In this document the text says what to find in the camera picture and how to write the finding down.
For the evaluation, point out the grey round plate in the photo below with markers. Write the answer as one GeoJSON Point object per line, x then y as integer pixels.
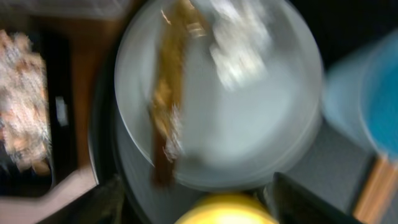
{"type": "Point", "coordinates": [232, 139]}

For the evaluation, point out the light blue cup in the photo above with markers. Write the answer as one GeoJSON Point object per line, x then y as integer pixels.
{"type": "Point", "coordinates": [360, 96]}

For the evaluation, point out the yellow bowl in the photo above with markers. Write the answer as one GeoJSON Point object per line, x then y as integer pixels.
{"type": "Point", "coordinates": [227, 209]}

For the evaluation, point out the white tissue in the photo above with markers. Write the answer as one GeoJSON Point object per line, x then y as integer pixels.
{"type": "Point", "coordinates": [242, 41]}

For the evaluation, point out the wooden chopstick left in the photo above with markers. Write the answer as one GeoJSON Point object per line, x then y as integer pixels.
{"type": "Point", "coordinates": [378, 192]}

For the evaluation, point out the black rectangular tray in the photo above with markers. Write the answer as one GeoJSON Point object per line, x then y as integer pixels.
{"type": "Point", "coordinates": [62, 159]}

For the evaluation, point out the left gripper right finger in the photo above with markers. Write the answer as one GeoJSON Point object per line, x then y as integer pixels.
{"type": "Point", "coordinates": [291, 203]}

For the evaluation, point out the noodle food leftovers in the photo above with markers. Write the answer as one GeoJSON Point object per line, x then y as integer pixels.
{"type": "Point", "coordinates": [25, 129]}

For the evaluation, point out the round black serving tray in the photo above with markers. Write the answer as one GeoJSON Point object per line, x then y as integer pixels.
{"type": "Point", "coordinates": [333, 167]}

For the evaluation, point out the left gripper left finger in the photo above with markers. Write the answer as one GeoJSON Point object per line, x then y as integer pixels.
{"type": "Point", "coordinates": [102, 205]}

